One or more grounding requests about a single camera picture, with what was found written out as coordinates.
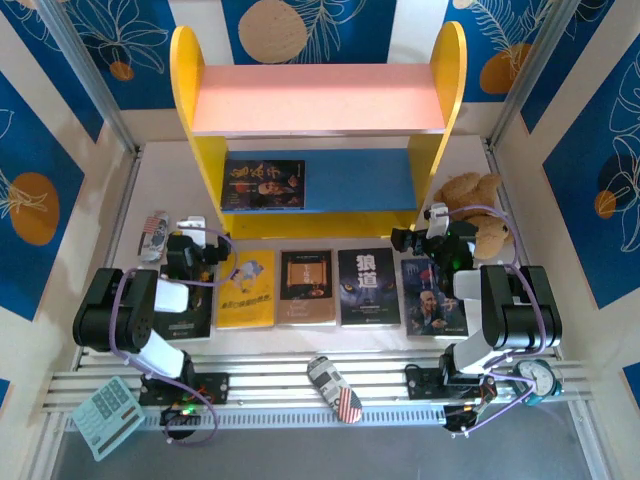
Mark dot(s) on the yellow cartoon cover book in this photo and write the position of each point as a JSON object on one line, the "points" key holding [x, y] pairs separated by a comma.
{"points": [[250, 310]]}

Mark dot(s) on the black wolf cover book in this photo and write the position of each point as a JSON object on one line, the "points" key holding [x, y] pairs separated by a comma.
{"points": [[370, 300]]}

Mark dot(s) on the dark blue sage cover book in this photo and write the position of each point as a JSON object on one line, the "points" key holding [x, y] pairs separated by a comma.
{"points": [[260, 185], [425, 310]]}

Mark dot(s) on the black antler cover book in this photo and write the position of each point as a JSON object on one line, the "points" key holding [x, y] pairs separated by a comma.
{"points": [[195, 325]]}

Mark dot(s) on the brown scroll cover book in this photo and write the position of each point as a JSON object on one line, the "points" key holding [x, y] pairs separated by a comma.
{"points": [[305, 300]]}

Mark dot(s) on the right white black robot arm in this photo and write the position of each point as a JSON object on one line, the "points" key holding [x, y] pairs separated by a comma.
{"points": [[520, 310]]}

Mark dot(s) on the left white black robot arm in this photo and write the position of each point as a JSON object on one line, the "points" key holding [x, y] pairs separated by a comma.
{"points": [[115, 310]]}

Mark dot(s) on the newsprint flag pencil case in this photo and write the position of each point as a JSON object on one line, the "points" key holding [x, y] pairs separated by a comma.
{"points": [[332, 390], [152, 240]]}

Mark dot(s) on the brown teddy bear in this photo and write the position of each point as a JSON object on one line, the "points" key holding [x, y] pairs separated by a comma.
{"points": [[470, 187]]}

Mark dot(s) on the teal alarm clock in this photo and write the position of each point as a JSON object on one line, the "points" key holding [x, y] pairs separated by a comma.
{"points": [[532, 372]]}

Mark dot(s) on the yellow pink blue bookshelf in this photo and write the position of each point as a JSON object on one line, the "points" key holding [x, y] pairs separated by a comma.
{"points": [[325, 100]]}

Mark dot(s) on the small black controller board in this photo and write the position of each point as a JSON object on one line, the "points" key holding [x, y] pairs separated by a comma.
{"points": [[460, 420], [175, 415]]}

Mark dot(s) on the mint green calculator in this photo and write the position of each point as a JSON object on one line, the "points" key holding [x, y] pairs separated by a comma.
{"points": [[107, 417]]}

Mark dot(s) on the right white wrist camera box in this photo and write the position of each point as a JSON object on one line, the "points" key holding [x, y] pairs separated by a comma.
{"points": [[439, 220]]}

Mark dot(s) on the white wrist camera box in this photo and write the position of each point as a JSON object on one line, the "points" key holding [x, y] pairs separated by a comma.
{"points": [[439, 220], [192, 224]]}

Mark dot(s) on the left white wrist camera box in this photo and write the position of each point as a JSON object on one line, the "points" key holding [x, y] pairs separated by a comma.
{"points": [[192, 224]]}

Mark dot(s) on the aluminium side rail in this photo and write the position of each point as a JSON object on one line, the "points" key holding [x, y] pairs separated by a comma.
{"points": [[494, 160], [116, 225]]}

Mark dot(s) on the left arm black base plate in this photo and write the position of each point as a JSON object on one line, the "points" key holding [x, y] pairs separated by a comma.
{"points": [[220, 387]]}

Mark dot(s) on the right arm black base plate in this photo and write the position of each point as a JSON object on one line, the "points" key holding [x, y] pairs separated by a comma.
{"points": [[417, 382]]}

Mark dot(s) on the aluminium rail frame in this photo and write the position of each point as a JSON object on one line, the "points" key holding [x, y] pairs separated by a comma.
{"points": [[280, 380]]}

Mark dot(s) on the aluminium corner post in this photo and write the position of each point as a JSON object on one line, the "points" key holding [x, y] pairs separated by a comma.
{"points": [[90, 75], [531, 75]]}

